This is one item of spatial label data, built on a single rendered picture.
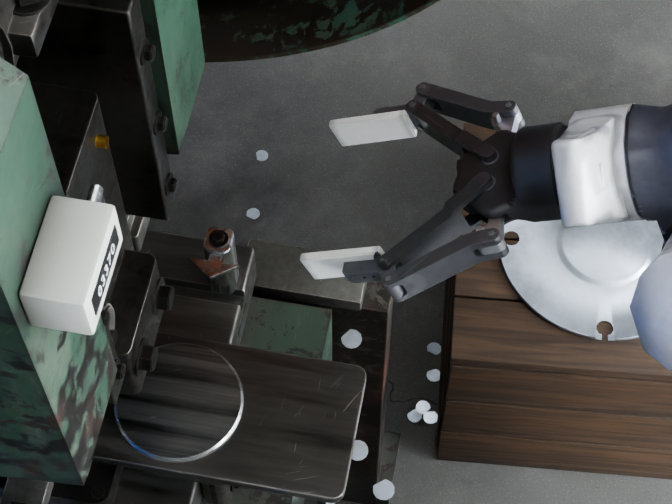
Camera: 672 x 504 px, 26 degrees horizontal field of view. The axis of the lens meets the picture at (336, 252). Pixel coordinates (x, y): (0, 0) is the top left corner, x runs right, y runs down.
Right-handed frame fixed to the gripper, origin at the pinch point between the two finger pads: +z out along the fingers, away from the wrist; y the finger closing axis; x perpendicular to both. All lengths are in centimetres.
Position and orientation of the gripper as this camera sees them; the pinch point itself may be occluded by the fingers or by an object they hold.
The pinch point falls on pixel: (334, 196)
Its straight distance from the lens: 120.9
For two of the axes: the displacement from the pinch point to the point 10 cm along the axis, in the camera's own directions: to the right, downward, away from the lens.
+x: -4.0, -5.5, -7.4
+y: 1.7, -8.3, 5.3
